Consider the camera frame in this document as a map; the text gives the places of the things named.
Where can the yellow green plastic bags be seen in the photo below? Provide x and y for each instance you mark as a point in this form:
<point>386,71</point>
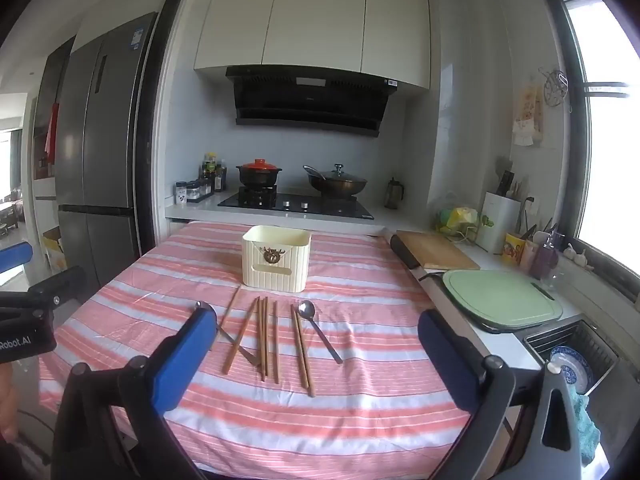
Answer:
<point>460,220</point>

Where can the white upper cabinet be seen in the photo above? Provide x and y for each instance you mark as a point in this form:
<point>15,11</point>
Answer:
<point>310,20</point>

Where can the white knife block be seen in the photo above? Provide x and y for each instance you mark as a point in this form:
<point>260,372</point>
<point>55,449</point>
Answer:
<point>497,225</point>

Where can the pink utensil cup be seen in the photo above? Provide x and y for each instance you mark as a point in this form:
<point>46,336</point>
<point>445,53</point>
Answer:
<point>528,257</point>

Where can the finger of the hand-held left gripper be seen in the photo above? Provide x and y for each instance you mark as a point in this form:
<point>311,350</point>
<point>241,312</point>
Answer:
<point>60,285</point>
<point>15,257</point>

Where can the cream ribbed utensil holder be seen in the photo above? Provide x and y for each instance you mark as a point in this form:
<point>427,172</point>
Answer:
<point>275,260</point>

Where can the dark wooden furniture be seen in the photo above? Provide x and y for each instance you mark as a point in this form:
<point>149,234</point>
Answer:
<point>9,215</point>

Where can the yellow lid sauce jar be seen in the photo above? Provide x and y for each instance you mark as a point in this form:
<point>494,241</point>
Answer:
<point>211,165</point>

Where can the pink white striped cloth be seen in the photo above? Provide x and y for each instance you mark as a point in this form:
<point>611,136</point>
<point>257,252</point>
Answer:
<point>350,410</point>

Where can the teal dish cloth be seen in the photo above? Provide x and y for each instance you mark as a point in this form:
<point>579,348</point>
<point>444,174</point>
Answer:
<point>585,425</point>

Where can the hanging metal trivet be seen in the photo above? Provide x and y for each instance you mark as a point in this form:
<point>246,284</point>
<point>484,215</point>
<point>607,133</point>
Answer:
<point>554,89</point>

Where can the steel sink basket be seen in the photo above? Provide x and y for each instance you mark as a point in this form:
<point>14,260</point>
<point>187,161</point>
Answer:
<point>607,350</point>

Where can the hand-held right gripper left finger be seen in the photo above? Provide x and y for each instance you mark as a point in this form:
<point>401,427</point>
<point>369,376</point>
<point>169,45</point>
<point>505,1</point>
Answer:
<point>185,360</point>

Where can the cardboard box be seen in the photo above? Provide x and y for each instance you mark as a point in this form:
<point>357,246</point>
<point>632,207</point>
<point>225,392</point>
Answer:
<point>55,252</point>

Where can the yellow utensil cup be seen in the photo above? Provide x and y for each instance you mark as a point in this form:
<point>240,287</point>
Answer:
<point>512,250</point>

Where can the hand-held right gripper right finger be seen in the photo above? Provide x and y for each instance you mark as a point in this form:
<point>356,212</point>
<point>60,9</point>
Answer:
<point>447,355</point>

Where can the window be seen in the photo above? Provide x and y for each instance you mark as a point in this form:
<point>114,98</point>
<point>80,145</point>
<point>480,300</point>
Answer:
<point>610,160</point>

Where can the purple utensil cup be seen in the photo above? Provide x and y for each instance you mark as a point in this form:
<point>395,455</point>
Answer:
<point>544,260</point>

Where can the dark french press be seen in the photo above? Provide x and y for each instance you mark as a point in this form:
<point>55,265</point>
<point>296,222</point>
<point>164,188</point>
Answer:
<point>394,195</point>

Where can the dark sauce bottle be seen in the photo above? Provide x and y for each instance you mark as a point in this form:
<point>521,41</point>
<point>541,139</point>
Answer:
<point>218,180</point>
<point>224,175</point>

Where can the garlic bulbs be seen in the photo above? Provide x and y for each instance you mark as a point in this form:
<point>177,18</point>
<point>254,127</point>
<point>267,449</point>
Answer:
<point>577,257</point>

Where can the wall calendar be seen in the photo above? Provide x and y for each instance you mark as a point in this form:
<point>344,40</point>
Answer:
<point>529,115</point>

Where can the kitchen knives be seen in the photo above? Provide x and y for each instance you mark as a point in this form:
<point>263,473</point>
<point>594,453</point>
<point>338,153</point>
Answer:
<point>506,182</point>

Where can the black gas stove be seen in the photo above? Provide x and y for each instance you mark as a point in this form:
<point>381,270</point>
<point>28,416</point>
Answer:
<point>300,205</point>

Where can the person's left hand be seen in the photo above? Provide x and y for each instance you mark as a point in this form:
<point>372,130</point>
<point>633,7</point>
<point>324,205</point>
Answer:
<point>7,400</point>

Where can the grey steel refrigerator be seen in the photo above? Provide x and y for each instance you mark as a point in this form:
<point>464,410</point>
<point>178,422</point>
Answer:
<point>100,160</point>

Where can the red hanging cloth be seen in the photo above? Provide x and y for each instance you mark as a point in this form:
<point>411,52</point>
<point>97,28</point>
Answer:
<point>51,132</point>

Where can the black range hood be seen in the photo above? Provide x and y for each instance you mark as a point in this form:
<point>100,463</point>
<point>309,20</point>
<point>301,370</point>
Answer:
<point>305,100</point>

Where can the clear seasoning box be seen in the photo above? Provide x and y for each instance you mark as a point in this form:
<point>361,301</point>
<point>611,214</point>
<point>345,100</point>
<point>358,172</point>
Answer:
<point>206,189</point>
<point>193,193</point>

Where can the black lid spice jar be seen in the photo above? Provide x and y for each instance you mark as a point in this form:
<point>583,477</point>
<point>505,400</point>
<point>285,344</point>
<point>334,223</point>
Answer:
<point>180,193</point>

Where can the wok with glass lid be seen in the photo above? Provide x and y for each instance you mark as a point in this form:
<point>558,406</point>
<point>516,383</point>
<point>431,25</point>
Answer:
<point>337,182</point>

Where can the black clay pot red lid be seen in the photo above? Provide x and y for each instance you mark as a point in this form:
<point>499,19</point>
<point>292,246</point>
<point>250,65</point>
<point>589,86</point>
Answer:
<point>259,172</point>

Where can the light green cutting board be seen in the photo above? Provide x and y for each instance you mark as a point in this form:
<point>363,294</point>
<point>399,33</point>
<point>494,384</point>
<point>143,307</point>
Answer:
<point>500,297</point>

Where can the metal spoon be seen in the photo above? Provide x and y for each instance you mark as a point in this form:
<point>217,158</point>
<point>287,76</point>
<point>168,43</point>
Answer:
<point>306,310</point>
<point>240,347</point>

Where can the blue patterned plate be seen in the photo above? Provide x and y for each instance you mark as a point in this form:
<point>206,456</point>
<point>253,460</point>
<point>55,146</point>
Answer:
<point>570,367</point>

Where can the wooden cutting board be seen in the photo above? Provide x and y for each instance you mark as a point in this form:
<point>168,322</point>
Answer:
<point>440,250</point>

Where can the set of wooden chopsticks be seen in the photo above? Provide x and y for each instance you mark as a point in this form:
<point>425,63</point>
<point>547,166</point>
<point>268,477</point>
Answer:
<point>265,340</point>

